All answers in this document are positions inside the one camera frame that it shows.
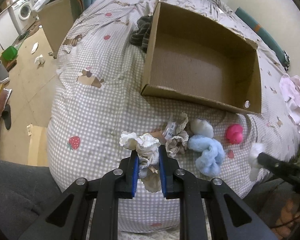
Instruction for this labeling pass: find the white fluffy cotton piece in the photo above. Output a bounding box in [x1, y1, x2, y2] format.
[248, 142, 266, 181]

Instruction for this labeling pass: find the light blue plush toy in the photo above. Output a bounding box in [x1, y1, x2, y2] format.
[187, 119, 225, 177]

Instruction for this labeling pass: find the pink rubber duck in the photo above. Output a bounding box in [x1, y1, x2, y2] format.
[225, 124, 243, 145]

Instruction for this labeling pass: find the beige lace scrunchie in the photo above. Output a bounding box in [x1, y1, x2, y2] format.
[163, 112, 189, 158]

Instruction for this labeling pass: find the white scrunchie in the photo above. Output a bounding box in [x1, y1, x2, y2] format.
[120, 131, 161, 179]

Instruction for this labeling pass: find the grey trouser leg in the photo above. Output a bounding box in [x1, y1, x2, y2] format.
[0, 160, 61, 239]

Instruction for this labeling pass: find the pink white clothing pile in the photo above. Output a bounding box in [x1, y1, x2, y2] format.
[279, 74, 300, 144]

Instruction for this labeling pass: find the black slipper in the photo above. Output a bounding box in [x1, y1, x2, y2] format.
[1, 104, 12, 130]

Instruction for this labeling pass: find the checkered bed quilt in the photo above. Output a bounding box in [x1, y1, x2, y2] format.
[47, 0, 300, 234]

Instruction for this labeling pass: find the teal bolster with orange band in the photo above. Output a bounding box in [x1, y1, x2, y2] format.
[235, 7, 290, 72]

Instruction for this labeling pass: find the brown cardboard box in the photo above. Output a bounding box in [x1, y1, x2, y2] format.
[141, 1, 262, 114]

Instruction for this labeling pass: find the crumpled white paper on floor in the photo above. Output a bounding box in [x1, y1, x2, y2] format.
[34, 54, 45, 66]

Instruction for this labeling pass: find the dark striped cloth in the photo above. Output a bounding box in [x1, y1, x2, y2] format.
[129, 16, 153, 53]

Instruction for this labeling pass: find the large cardboard box beside bed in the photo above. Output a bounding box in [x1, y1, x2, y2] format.
[38, 0, 74, 57]

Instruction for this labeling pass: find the white washing machine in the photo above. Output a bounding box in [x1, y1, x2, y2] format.
[8, 0, 36, 35]

